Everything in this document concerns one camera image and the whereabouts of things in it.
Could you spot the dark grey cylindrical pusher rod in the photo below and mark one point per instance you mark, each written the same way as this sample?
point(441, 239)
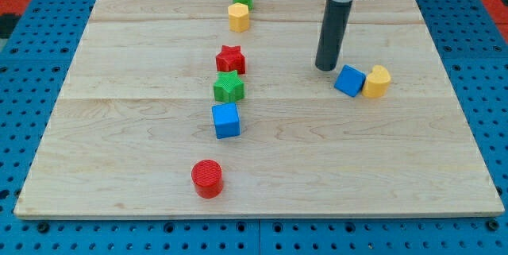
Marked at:
point(333, 26)

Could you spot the yellow heart block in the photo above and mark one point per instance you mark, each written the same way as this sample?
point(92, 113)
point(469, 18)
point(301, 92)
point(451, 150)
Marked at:
point(377, 82)

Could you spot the yellow hexagon block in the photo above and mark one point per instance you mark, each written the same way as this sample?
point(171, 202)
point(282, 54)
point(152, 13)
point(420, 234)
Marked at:
point(238, 17)

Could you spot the blue cube block right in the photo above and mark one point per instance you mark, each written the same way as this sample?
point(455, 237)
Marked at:
point(350, 81)

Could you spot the blue cube block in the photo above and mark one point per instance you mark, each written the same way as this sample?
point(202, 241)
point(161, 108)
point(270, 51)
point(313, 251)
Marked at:
point(350, 81)
point(226, 120)

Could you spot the red star block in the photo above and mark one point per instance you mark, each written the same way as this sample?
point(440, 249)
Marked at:
point(230, 58)

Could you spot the green star block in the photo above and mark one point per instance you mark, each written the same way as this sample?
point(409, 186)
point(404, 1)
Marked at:
point(228, 87)

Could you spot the blue cube block centre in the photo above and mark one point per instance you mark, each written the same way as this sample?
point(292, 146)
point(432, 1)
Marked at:
point(226, 120)

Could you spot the red cylinder block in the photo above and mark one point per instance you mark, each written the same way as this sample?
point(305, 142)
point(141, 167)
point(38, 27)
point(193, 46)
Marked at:
point(207, 178)

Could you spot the wooden board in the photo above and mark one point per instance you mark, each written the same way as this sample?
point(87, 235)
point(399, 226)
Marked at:
point(134, 115)

